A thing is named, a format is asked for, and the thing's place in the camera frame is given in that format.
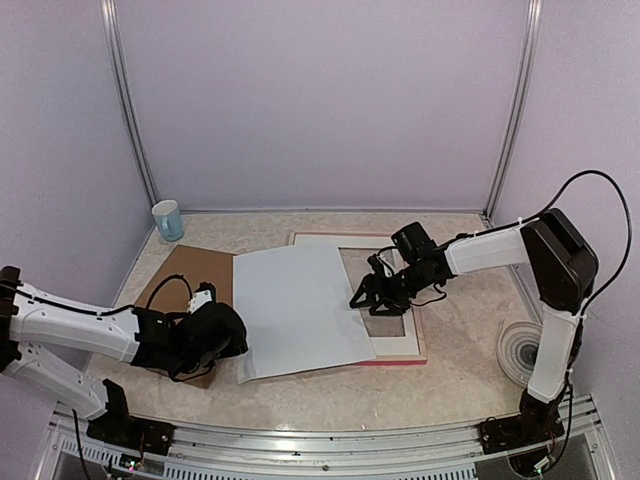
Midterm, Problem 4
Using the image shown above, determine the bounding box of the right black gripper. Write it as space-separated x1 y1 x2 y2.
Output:
349 260 434 315

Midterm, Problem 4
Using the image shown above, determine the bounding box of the white mat board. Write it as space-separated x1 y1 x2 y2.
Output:
293 234 419 357

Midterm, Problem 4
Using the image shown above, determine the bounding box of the pink wooden picture frame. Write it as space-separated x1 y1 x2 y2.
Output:
287 229 429 369

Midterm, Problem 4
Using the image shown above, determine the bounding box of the landscape photo print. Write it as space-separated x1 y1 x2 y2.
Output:
233 244 376 384

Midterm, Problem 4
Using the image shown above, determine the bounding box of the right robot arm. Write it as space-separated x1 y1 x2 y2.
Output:
349 208 599 404

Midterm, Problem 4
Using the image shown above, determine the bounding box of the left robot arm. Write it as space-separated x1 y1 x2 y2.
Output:
1 266 248 445

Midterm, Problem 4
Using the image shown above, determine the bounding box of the brown cardboard backing board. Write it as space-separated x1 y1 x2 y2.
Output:
133 245 233 379

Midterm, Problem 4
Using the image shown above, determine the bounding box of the light blue mug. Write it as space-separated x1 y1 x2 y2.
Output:
151 199 184 242

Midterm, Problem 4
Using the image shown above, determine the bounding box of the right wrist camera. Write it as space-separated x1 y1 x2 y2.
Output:
367 253 395 277

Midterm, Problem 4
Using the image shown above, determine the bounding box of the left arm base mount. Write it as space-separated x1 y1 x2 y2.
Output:
87 379 176 456

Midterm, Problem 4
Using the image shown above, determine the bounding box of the front aluminium rail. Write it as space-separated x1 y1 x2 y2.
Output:
30 397 616 479

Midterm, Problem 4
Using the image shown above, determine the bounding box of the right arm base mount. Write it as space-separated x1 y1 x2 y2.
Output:
477 389 566 455

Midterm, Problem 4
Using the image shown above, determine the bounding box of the right aluminium corner post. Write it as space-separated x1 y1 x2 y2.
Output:
483 0 543 222

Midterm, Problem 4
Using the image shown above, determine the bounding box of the aluminium corner post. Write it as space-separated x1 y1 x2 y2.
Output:
483 0 543 222
100 0 159 207

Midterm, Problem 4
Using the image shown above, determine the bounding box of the left aluminium corner post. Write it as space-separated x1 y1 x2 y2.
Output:
100 0 159 207

